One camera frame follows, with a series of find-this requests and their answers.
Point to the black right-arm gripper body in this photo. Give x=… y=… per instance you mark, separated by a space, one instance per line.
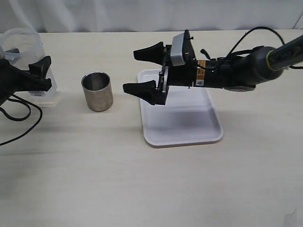
x=172 y=75

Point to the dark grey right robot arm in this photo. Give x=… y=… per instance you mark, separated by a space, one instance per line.
x=239 y=71

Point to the white rectangular plastic tray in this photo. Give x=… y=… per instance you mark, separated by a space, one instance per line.
x=188 y=118

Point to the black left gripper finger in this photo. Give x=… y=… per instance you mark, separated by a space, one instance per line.
x=41 y=67
x=25 y=81

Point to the stainless steel cup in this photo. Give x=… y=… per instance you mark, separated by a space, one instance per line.
x=97 y=91

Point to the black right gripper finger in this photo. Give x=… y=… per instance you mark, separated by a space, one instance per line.
x=146 y=90
x=152 y=54

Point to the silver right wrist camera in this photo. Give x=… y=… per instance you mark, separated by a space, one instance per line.
x=182 y=52

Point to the clear plastic water pitcher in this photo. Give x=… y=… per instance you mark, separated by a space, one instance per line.
x=23 y=46

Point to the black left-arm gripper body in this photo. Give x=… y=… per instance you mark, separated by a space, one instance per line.
x=8 y=80

